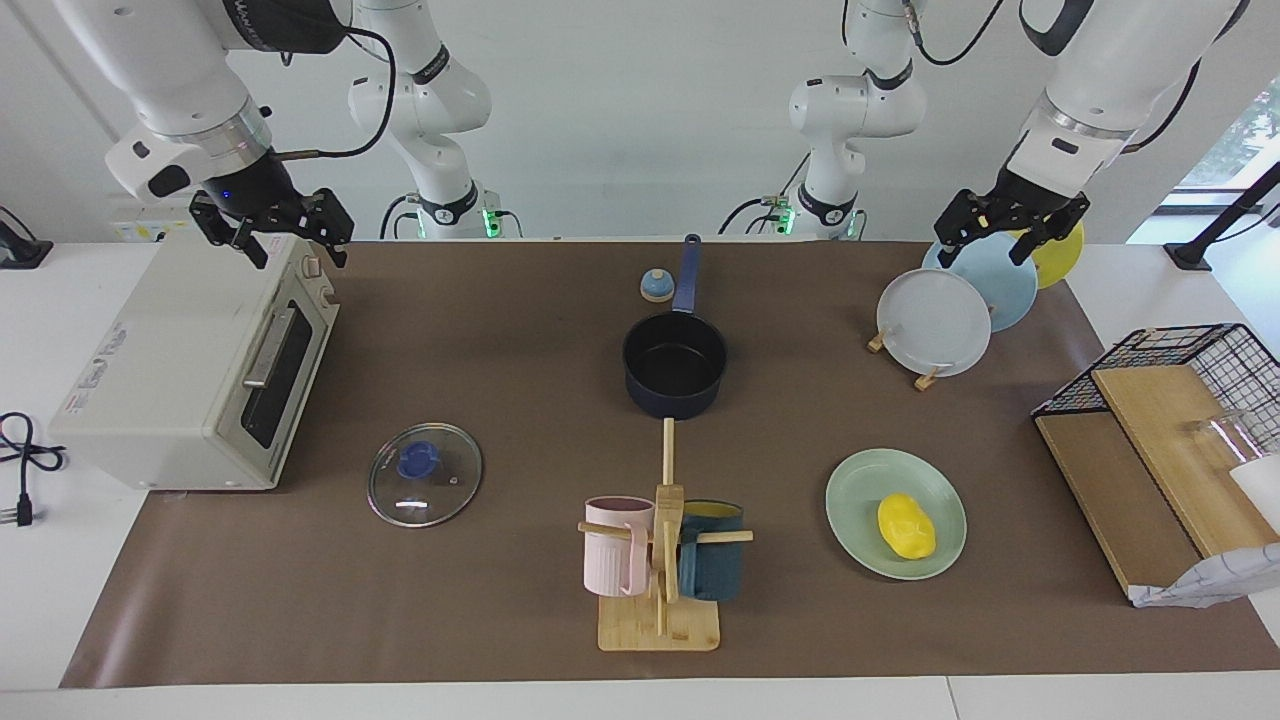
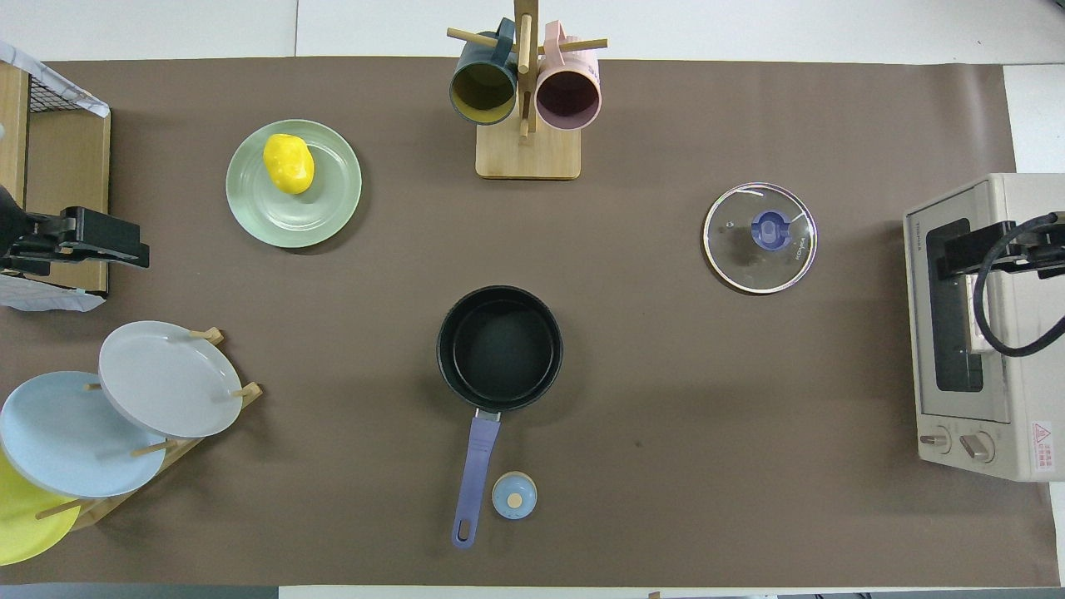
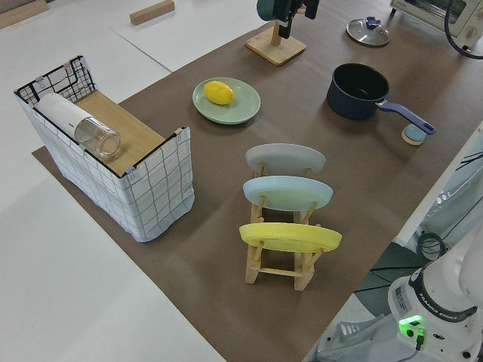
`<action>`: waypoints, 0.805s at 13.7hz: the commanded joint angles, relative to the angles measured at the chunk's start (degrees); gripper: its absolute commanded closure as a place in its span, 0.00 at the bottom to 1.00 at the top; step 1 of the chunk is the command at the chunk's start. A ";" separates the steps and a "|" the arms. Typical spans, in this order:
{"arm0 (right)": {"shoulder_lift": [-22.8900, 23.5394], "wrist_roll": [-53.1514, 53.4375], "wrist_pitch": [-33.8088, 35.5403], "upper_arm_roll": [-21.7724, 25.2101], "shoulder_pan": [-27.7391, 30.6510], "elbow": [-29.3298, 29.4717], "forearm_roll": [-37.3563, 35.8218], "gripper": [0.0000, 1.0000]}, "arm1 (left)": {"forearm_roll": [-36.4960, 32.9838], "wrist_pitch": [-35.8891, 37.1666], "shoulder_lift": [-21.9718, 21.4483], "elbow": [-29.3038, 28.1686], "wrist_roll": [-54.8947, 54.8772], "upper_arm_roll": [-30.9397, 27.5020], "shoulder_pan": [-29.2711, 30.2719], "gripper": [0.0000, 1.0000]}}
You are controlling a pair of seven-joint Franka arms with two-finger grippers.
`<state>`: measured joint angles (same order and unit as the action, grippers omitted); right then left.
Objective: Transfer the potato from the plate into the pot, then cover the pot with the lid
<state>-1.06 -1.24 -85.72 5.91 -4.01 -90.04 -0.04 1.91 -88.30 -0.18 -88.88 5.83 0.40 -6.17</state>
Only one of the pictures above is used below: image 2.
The wooden plate rack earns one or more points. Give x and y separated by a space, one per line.
96 509

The light blue plate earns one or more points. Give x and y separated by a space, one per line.
66 437

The grey plate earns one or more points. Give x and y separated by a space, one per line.
166 378

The yellow plate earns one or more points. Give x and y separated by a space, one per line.
21 524

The pink mug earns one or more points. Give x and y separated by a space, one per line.
568 96

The dark teal mug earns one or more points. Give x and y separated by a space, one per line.
482 87

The white checked cloth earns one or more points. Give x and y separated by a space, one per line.
42 295
50 71

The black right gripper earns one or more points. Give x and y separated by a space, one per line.
1036 249

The beige toaster oven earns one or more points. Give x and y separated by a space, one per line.
957 412

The dark wooden board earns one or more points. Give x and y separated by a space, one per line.
71 166

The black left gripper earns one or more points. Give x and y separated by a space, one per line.
37 241

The pale green plate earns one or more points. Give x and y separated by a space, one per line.
324 208

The glass lid with purple knob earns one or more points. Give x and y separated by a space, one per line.
749 258

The brown table mat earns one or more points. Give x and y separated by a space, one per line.
707 416

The light wooden board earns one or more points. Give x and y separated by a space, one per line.
12 125

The wooden mug tree stand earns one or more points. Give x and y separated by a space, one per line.
528 158

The yellow lemon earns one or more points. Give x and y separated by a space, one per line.
289 165

